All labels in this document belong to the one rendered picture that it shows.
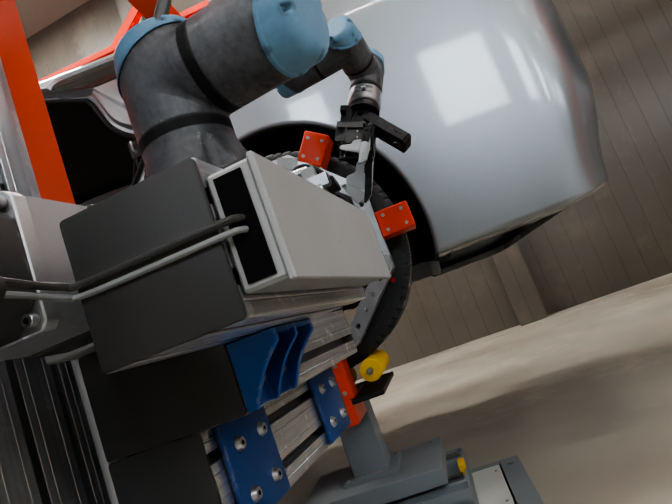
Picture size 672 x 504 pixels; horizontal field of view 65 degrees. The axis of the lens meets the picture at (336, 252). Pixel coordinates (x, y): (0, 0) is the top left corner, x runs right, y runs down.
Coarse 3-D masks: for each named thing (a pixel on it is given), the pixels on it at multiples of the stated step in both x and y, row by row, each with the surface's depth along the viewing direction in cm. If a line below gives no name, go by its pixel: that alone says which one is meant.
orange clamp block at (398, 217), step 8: (392, 208) 136; (400, 208) 135; (408, 208) 135; (376, 216) 136; (384, 216) 136; (392, 216) 136; (400, 216) 135; (408, 216) 135; (384, 224) 136; (392, 224) 135; (400, 224) 135; (408, 224) 135; (384, 232) 136; (392, 232) 135; (400, 232) 138
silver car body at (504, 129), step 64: (320, 0) 170; (384, 0) 164; (448, 0) 161; (512, 0) 158; (384, 64) 163; (448, 64) 159; (512, 64) 156; (576, 64) 160; (64, 128) 259; (128, 128) 182; (448, 128) 157; (512, 128) 154; (576, 128) 153; (448, 192) 156; (512, 192) 152; (576, 192) 150; (448, 256) 183
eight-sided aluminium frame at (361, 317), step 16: (288, 160) 142; (336, 176) 139; (336, 192) 143; (352, 192) 138; (368, 208) 137; (384, 240) 140; (384, 256) 135; (368, 288) 135; (384, 288) 139; (368, 304) 135; (352, 320) 135; (368, 320) 134
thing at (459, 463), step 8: (456, 448) 164; (448, 456) 156; (456, 456) 155; (464, 456) 155; (448, 464) 154; (456, 464) 154; (464, 464) 143; (448, 472) 152; (456, 472) 149; (464, 472) 143; (448, 480) 136; (456, 480) 136; (464, 480) 135; (472, 480) 148; (440, 488) 135; (448, 488) 134; (456, 488) 134; (464, 488) 129; (472, 488) 134; (408, 496) 138; (416, 496) 136; (424, 496) 135; (432, 496) 135; (440, 496) 130; (448, 496) 129; (456, 496) 129; (464, 496) 129; (472, 496) 128
